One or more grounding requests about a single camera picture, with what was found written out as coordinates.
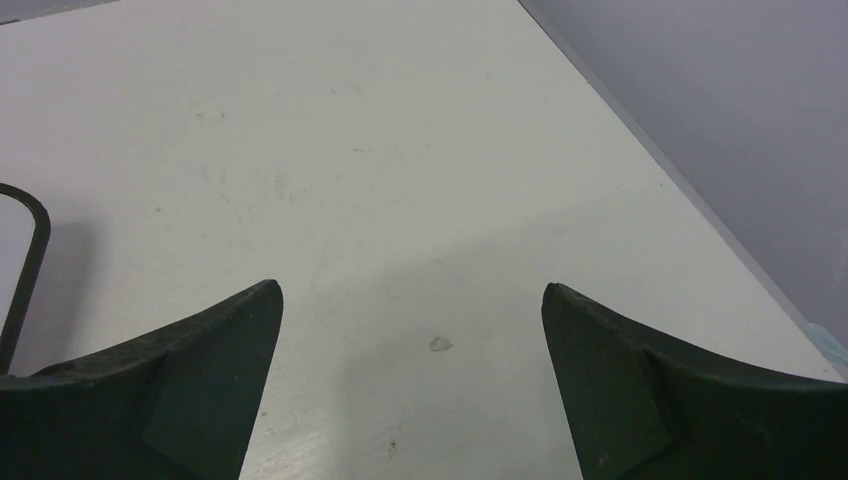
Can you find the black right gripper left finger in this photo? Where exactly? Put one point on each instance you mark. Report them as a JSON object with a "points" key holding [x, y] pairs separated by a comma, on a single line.
{"points": [[179, 402]]}

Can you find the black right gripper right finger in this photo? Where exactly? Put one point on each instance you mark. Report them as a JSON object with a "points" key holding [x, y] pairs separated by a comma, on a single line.
{"points": [[642, 404]]}

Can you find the black framed whiteboard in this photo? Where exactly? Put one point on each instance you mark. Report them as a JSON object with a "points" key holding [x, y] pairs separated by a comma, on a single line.
{"points": [[25, 234]]}

